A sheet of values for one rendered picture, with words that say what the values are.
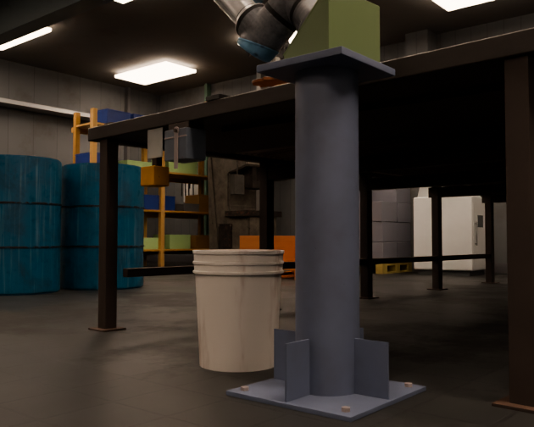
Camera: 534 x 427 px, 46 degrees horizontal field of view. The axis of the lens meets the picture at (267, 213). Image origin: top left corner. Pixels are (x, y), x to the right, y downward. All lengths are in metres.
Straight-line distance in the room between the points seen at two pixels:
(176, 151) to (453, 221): 5.07
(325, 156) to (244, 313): 0.59
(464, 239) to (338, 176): 5.54
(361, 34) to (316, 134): 0.31
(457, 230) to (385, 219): 0.85
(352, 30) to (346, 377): 0.90
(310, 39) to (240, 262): 0.69
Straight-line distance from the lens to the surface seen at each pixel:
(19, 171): 4.83
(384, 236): 7.38
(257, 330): 1.95
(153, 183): 2.53
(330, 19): 1.65
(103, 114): 8.81
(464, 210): 7.10
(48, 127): 10.29
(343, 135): 1.62
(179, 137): 2.42
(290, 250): 6.71
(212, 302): 1.94
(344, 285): 1.60
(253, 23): 1.86
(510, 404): 1.68
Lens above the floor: 0.41
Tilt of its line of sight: 2 degrees up
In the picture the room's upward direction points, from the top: straight up
